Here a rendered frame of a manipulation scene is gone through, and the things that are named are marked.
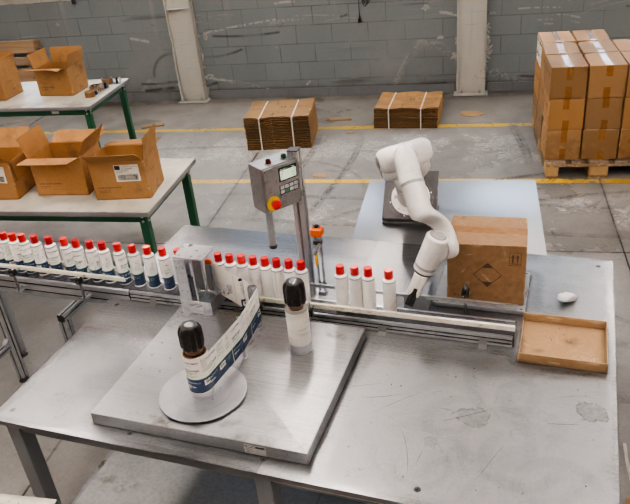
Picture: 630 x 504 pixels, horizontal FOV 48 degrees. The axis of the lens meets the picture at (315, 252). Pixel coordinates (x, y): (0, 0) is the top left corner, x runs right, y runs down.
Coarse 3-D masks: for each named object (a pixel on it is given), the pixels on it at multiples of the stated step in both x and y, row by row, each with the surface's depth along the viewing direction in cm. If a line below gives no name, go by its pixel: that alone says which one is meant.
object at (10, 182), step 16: (0, 128) 456; (16, 128) 454; (0, 144) 454; (16, 144) 452; (0, 160) 423; (16, 160) 435; (0, 176) 433; (16, 176) 433; (32, 176) 454; (0, 192) 439; (16, 192) 437
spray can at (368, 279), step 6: (366, 270) 273; (366, 276) 274; (372, 276) 275; (366, 282) 274; (372, 282) 275; (366, 288) 276; (372, 288) 276; (366, 294) 277; (372, 294) 277; (366, 300) 279; (372, 300) 278; (366, 306) 280; (372, 306) 280
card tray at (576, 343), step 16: (528, 320) 277; (544, 320) 274; (560, 320) 272; (576, 320) 270; (592, 320) 268; (528, 336) 268; (544, 336) 267; (560, 336) 266; (576, 336) 266; (592, 336) 265; (528, 352) 260; (544, 352) 259; (560, 352) 258; (576, 352) 258; (592, 352) 257; (576, 368) 250; (592, 368) 248
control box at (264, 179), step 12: (276, 156) 276; (252, 168) 271; (264, 168) 267; (276, 168) 270; (252, 180) 275; (264, 180) 268; (276, 180) 272; (288, 180) 275; (252, 192) 278; (264, 192) 271; (276, 192) 274; (288, 192) 277; (300, 192) 281; (264, 204) 274; (288, 204) 279
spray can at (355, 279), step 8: (352, 272) 275; (352, 280) 276; (360, 280) 277; (352, 288) 278; (360, 288) 278; (352, 296) 280; (360, 296) 280; (352, 304) 282; (360, 304) 281; (352, 312) 284
